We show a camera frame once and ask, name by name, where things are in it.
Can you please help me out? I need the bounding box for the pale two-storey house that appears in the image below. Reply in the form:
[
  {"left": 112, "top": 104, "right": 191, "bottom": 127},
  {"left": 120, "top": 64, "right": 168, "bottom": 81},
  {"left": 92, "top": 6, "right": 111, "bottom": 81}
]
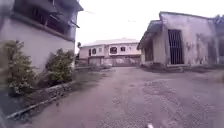
[{"left": 78, "top": 37, "right": 142, "bottom": 67}]

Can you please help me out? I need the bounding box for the brown dirt road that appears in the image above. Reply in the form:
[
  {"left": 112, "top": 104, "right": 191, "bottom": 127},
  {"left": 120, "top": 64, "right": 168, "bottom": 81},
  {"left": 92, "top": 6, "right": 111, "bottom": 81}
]
[{"left": 13, "top": 65, "right": 224, "bottom": 128}]

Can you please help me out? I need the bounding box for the green bush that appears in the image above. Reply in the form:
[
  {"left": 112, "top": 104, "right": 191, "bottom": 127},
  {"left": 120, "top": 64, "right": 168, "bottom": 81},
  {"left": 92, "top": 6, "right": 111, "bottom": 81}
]
[
  {"left": 43, "top": 48, "right": 76, "bottom": 86},
  {"left": 0, "top": 39, "right": 37, "bottom": 98}
]

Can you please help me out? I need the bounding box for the weathered building with barred door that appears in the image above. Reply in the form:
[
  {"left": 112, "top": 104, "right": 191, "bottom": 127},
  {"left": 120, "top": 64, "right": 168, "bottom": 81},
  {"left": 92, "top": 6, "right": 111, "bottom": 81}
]
[{"left": 137, "top": 11, "right": 224, "bottom": 70}]

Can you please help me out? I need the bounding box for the low stone edging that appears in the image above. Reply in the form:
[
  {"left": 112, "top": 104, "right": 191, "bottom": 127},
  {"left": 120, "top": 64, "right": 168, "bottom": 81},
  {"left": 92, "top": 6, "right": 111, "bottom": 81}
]
[{"left": 5, "top": 80, "right": 77, "bottom": 121}]

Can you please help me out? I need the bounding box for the grey building with dark balcony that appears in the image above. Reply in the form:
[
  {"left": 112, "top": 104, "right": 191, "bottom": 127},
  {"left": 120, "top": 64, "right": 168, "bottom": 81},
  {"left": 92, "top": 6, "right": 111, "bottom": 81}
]
[{"left": 0, "top": 0, "right": 84, "bottom": 75}]

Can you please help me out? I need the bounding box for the compound wall with gate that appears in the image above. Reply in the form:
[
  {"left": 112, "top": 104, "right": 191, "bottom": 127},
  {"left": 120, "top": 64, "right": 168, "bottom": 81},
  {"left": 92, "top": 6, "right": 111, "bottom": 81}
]
[{"left": 75, "top": 56, "right": 142, "bottom": 68}]

